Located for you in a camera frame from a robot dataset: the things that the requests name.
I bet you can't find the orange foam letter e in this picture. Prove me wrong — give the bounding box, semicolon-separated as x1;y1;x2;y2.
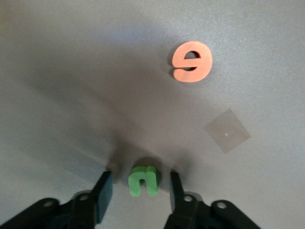
171;41;213;83

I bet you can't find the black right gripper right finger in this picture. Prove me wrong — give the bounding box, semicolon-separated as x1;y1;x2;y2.
164;171;263;229

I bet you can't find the green foam letter u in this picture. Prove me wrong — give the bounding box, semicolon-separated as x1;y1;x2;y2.
128;166;159;198

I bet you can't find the brown tape square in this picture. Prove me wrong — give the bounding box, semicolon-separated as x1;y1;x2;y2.
203;109;252;154

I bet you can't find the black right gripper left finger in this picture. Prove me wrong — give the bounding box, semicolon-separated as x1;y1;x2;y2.
0;169;114;229

